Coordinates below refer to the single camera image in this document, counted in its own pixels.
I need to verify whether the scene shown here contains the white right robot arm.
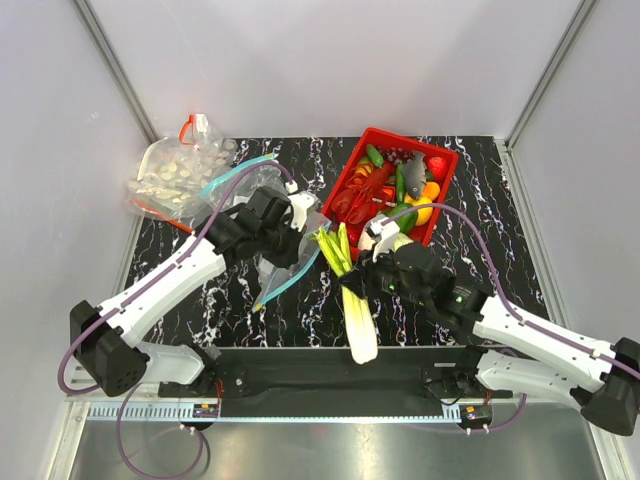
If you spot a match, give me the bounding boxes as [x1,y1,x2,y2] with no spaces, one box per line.
[339,243,639,437]

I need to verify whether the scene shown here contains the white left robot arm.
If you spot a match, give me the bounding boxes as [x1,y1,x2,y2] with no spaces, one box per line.
[70,186,317,397]

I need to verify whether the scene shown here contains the red toy apple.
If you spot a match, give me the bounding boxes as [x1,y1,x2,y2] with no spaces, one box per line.
[427,156,449,182]

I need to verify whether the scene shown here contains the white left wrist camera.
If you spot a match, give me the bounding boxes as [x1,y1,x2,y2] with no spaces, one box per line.
[285,181,320,231]

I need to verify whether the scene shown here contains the red toy lobster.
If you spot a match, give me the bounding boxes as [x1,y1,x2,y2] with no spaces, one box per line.
[331,162,395,225]

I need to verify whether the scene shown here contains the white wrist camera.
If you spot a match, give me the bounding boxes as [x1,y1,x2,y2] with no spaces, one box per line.
[285,181,320,231]
[362,215,400,262]

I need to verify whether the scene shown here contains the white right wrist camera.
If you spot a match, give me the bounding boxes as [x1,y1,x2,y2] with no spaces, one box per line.
[362,215,400,262]

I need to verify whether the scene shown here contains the toy leek green white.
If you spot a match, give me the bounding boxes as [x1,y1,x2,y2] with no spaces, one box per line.
[314,223,378,365]

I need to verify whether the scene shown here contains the orange toy fruit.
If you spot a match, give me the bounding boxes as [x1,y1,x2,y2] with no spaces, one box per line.
[422,182,441,200]

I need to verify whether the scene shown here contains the grey toy fish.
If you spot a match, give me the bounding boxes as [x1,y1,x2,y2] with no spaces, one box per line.
[402,150,427,200]

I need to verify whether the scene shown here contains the white toy radish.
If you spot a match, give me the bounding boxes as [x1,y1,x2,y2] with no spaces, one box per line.
[357,230,375,250]

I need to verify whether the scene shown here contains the yellow toy lemon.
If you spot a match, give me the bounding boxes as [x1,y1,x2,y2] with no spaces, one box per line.
[404,194,433,227]

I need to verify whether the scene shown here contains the green toy cabbage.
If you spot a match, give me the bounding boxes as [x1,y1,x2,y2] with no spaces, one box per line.
[392,233,413,252]

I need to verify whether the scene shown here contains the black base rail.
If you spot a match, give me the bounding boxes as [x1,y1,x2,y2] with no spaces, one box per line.
[158,346,491,399]

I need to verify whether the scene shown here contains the red plastic bin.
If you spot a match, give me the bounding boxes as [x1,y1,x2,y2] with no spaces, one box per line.
[322,127,458,254]

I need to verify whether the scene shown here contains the red toy chili pepper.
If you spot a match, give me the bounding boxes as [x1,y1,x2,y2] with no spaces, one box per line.
[346,225,361,247]

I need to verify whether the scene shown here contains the red zipper clear bag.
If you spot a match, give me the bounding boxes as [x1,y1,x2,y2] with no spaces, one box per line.
[126,113,238,233]

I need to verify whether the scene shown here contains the green toy bell pepper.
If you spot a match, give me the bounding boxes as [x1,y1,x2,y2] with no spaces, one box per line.
[384,203,419,235]

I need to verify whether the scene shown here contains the purple toy grapes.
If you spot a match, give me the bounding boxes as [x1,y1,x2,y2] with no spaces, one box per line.
[382,147,413,165]

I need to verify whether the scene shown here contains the blue zipper clear bag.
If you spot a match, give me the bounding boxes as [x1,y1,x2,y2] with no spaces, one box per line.
[253,212,334,314]

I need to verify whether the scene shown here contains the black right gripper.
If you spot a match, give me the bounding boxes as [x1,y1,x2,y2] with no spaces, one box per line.
[339,242,430,308]

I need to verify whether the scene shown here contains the green toy cucumber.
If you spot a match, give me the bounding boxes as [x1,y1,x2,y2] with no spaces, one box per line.
[366,144,385,168]

